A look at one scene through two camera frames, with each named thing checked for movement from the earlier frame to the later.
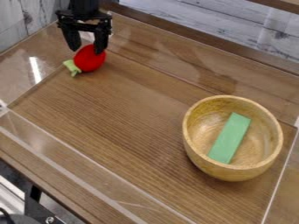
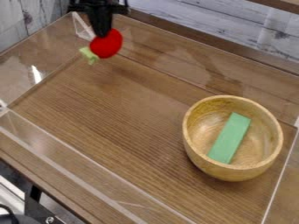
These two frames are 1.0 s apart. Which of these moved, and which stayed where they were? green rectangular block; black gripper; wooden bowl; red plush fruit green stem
Moved: red plush fruit green stem; black gripper
Stayed: wooden bowl; green rectangular block
